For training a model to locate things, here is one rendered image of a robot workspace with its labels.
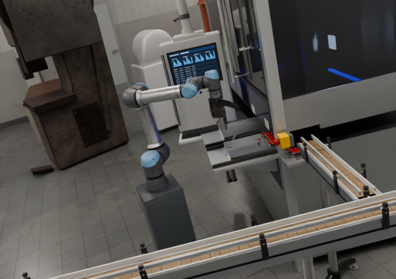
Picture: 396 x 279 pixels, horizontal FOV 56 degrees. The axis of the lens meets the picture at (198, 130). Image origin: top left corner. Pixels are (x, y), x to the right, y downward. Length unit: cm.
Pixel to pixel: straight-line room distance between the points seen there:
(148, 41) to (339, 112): 370
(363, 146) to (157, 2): 772
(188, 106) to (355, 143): 138
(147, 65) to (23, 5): 177
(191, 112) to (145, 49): 252
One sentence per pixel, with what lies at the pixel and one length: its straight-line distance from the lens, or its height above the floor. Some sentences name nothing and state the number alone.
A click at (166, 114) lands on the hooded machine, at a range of 567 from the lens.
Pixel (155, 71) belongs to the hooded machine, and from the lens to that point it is 552.
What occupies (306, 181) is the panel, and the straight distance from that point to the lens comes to 239.
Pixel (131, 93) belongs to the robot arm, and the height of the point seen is 142.
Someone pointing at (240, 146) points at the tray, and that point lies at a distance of 246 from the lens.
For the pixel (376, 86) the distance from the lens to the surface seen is 237.
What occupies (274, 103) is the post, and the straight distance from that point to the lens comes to 214.
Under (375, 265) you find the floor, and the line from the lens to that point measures 281.
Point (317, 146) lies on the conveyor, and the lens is 220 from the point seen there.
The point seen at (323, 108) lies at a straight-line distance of 225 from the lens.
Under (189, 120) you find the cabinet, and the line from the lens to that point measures 315.
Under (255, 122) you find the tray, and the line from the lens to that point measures 283.
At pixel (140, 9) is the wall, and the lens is 945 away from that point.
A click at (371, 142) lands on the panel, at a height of 82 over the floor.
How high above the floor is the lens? 186
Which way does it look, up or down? 20 degrees down
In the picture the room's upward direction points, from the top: 13 degrees counter-clockwise
